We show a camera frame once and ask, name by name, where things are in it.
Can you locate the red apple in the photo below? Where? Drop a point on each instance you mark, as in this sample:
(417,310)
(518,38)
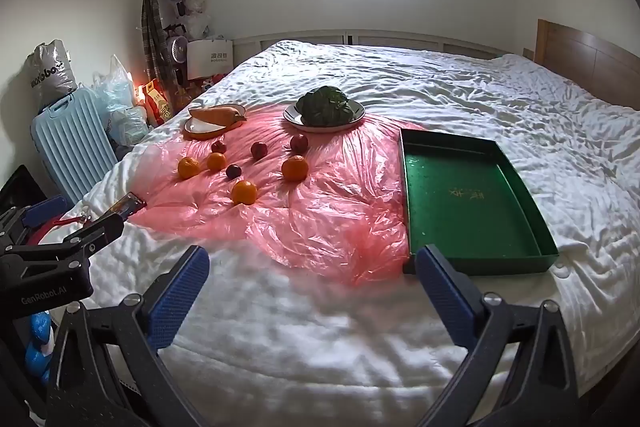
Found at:
(299,141)
(258,150)
(218,147)

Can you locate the dark purple plum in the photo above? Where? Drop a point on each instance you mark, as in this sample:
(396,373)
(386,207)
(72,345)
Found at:
(233,171)

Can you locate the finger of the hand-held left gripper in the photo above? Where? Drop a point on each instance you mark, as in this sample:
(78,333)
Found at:
(47,210)
(90,237)

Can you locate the green tray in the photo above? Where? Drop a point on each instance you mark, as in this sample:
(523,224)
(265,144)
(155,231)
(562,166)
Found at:
(465,207)

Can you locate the grey printed bag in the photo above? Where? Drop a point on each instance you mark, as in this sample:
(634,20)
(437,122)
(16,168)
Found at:
(50,72)

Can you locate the carrot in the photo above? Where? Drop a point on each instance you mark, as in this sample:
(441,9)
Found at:
(215,114)

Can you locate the red yellow snack bag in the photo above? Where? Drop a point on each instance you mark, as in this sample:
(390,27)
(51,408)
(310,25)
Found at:
(157,102)

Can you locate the black case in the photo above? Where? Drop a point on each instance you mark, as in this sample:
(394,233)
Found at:
(20,187)

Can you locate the white plate with black streaks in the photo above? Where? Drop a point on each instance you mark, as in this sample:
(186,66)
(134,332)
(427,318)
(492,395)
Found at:
(350,114)

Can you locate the clear bluish plastic bag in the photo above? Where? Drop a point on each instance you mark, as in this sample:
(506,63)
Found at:
(117,102)

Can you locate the white plastic bag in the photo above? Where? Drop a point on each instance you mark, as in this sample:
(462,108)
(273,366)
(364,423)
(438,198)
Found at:
(197,17)

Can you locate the pink plastic sheet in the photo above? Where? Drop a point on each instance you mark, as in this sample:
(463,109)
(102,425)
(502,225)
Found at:
(325,207)

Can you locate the bok choy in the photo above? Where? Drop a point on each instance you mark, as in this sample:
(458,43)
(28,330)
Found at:
(324,107)

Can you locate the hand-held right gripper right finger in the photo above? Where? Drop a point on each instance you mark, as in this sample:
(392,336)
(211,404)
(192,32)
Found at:
(445,287)

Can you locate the orange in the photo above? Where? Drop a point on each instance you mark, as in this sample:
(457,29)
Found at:
(188,167)
(294,168)
(244,192)
(216,161)

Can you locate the plaid scarf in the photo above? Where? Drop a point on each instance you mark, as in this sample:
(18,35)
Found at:
(152,32)

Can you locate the white paper box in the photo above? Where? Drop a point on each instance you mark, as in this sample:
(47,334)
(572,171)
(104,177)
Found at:
(210,59)

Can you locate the red object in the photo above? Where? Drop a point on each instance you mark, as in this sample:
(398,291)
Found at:
(47,231)

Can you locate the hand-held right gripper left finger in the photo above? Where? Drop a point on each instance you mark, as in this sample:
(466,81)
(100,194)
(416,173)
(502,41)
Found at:
(182,292)

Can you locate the orange-rimmed white plate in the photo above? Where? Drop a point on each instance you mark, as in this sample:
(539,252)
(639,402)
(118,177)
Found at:
(200,127)

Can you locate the wooden headboard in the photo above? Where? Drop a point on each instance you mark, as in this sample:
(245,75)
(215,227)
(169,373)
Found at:
(585,57)

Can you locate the person's left hand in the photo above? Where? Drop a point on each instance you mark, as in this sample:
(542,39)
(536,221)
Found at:
(39,347)

